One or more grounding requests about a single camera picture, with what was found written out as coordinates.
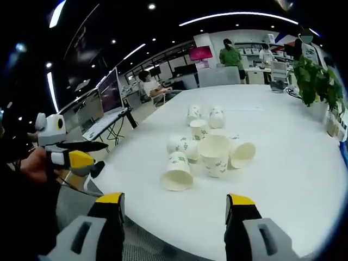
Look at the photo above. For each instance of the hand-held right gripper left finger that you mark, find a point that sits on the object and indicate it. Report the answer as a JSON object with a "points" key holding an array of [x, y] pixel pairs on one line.
{"points": [[108, 233]]}

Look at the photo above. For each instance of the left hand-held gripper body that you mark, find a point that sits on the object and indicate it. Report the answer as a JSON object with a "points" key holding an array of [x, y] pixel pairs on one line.
{"points": [[51, 133]]}

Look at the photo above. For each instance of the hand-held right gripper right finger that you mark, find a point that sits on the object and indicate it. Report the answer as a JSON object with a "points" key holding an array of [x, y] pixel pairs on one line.
{"points": [[239, 233]]}

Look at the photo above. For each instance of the pile of white paper cups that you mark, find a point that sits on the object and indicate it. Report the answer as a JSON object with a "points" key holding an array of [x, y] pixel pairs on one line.
{"points": [[214, 152]]}

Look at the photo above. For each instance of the person's left hand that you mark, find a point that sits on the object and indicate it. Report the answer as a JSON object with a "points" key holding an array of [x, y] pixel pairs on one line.
{"points": [[36, 167]]}

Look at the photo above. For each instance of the white folding stand table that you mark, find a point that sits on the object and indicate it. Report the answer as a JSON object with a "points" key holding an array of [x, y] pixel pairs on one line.
{"points": [[103, 123]]}

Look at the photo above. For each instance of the large tilted monitor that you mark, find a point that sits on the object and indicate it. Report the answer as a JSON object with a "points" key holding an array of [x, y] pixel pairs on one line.
{"points": [[110, 92]]}

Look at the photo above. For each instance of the person's dark clothing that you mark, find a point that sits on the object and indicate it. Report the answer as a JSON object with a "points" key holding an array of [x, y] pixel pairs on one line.
{"points": [[24, 217]]}

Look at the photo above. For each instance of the row of small boxes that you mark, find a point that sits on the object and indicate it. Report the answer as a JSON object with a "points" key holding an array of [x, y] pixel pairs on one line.
{"points": [[335, 125]]}

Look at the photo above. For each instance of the pink display screen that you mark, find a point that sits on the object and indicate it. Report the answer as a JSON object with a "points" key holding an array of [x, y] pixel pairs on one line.
{"points": [[200, 53]]}

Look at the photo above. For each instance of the black desk object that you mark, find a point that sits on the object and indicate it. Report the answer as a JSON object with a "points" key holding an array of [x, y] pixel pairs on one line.
{"points": [[277, 86]]}

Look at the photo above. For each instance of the grey mesh office chair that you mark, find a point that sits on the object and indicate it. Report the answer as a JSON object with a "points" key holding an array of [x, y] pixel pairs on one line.
{"points": [[280, 71]]}

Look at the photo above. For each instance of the green potted plant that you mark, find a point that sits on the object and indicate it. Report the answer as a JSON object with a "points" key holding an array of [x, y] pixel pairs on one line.
{"points": [[312, 79]]}

